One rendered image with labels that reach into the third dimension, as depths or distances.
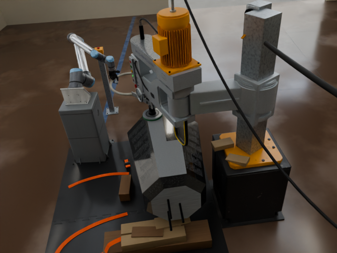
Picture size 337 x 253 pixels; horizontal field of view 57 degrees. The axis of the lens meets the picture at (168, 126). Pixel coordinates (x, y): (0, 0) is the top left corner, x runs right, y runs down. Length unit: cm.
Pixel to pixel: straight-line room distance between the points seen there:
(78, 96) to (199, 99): 173
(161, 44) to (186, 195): 131
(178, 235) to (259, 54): 175
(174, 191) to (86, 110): 159
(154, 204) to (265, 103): 128
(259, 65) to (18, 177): 331
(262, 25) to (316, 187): 219
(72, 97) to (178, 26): 198
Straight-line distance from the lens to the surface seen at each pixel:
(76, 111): 382
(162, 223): 316
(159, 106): 284
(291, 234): 349
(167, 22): 225
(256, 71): 254
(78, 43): 411
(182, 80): 236
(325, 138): 468
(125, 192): 363
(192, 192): 279
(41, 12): 1024
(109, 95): 500
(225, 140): 308
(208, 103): 258
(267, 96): 262
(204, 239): 318
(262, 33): 241
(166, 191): 273
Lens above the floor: 280
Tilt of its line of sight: 37 degrees down
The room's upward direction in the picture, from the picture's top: 6 degrees counter-clockwise
